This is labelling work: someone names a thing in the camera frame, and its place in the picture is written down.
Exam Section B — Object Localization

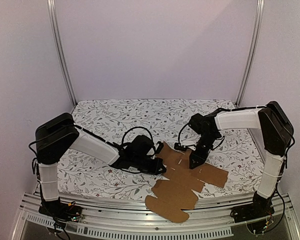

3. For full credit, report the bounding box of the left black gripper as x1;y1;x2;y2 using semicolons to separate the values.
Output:
131;155;166;175

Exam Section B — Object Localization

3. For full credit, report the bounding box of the brown cardboard box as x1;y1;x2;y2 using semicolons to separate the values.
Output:
145;142;229;223

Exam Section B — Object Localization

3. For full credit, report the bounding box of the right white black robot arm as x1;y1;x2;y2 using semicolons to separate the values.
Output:
187;101;296;218

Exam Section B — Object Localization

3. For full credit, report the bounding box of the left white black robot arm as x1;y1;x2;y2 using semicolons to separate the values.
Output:
28;112;167;217

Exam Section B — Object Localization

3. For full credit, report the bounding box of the floral patterned table mat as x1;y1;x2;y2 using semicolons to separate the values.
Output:
38;98;275;201

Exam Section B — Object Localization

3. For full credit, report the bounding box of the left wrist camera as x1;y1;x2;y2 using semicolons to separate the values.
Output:
154;141;164;155

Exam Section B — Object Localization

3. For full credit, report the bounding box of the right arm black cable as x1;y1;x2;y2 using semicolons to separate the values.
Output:
177;122;193;147

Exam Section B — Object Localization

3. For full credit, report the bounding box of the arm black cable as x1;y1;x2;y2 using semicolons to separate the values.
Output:
177;122;193;147
121;126;156;151

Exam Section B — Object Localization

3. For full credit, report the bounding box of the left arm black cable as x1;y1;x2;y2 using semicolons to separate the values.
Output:
121;126;156;151

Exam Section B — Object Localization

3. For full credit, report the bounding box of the aluminium front rail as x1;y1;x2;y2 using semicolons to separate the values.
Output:
11;192;300;240

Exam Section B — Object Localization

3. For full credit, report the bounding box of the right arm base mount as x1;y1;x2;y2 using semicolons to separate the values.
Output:
230;191;275;223

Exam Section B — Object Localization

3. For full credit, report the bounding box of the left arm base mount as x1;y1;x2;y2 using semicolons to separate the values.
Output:
38;199;83;222

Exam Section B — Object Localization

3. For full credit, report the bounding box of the right aluminium frame post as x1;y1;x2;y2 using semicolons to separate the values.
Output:
235;0;265;107

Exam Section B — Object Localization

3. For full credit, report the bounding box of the aluminium frame post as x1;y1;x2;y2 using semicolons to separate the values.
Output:
46;0;78;107
235;0;265;107

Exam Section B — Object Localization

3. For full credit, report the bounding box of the left aluminium frame post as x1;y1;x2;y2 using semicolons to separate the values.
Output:
46;0;78;107

